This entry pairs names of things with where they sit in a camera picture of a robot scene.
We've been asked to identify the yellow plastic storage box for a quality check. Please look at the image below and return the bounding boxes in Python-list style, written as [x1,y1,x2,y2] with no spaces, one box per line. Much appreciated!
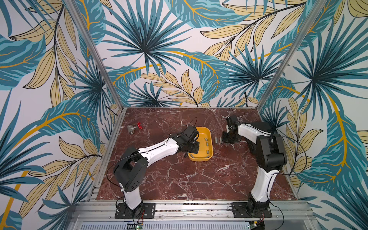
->
[188,126,214,162]

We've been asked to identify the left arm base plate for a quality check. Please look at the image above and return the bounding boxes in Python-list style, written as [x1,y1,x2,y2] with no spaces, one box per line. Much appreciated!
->
[115,202,156,219]

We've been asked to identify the metal valve red handle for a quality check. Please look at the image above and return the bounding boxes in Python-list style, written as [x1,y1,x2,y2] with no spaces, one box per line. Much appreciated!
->
[127,122,143,135]

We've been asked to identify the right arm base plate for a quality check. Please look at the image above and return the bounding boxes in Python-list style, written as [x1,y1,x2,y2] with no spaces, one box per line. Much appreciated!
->
[231,201,273,219]

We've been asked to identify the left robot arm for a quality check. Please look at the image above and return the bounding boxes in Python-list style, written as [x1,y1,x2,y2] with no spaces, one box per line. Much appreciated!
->
[113,125,199,211]

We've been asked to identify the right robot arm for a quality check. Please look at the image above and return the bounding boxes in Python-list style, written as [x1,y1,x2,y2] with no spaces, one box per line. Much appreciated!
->
[222,115,288,216]

